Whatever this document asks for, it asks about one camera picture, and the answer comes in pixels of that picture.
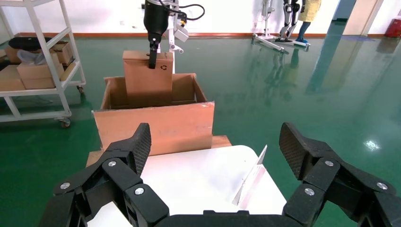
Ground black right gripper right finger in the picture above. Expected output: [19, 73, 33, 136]
[279, 122, 401, 227]

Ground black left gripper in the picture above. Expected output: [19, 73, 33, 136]
[143, 0, 170, 70]

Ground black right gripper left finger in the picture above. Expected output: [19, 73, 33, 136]
[39, 122, 170, 227]

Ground small cardboard box with hole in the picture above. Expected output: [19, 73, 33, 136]
[122, 51, 175, 108]

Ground large open cardboard box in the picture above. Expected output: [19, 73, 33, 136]
[92, 73, 216, 157]

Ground cardboard box on cart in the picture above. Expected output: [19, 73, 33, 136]
[0, 65, 26, 92]
[50, 41, 75, 66]
[17, 53, 65, 90]

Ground clear acrylic sign holder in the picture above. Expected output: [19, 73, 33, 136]
[232, 144, 269, 210]

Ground white wheeled shelf cart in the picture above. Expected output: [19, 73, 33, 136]
[0, 0, 87, 129]

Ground grey plastic bag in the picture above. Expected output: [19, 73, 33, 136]
[17, 49, 48, 66]

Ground black bag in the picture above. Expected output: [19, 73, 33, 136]
[8, 37, 52, 52]

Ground humanoid robot legs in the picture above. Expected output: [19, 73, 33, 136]
[279, 0, 302, 42]

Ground person in yellow apron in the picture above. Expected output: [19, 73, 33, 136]
[296, 0, 322, 44]

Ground red fire extinguisher cabinet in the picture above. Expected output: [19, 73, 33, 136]
[384, 18, 401, 39]

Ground grey metal camera bracket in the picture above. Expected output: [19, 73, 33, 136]
[166, 0, 185, 54]

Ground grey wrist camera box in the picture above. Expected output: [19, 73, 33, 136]
[174, 26, 190, 44]

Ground thin black camera cable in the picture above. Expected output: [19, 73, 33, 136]
[158, 0, 206, 21]

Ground white metal stand frame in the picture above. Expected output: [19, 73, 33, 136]
[252, 0, 311, 53]

